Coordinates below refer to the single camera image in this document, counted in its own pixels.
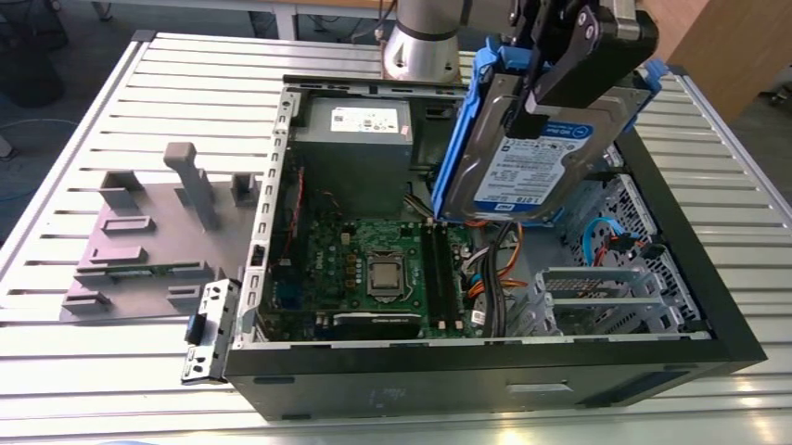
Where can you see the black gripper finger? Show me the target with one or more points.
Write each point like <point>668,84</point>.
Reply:
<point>581,60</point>
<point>535,14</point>

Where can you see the hard disk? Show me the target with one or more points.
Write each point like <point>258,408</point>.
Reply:
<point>527,176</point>

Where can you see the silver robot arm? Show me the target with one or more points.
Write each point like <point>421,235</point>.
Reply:
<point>421,51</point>

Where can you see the silver disk bay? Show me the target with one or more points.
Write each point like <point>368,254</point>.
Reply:
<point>600,301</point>

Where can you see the silver drive cage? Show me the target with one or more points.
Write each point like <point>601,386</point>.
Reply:
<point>612,160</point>

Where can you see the wooden cabinet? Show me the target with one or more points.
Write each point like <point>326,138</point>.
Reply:
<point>730,55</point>

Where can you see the wooden top desk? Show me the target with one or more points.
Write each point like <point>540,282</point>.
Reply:
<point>285,23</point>

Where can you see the grey power supply unit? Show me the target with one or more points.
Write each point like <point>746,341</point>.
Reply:
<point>353,176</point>

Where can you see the black RAM slot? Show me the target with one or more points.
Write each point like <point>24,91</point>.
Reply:
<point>450,273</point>
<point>434,273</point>

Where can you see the CPU socket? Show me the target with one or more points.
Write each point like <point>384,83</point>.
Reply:
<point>386,255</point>

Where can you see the silver CPU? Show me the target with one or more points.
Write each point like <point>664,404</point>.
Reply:
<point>386,277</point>

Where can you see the green motherboard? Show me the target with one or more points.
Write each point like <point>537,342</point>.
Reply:
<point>334,250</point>

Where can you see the black graphics card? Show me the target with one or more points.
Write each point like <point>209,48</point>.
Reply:
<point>372,324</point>

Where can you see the black PC case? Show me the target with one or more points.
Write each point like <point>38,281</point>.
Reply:
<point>433,385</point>

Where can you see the grey parts rack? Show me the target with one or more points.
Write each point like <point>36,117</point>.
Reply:
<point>161,241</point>

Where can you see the black office chair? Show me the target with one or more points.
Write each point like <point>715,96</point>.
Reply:
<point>38,74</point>

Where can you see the silver expansion slot bracket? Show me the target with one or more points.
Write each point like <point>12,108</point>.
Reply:
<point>214,324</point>

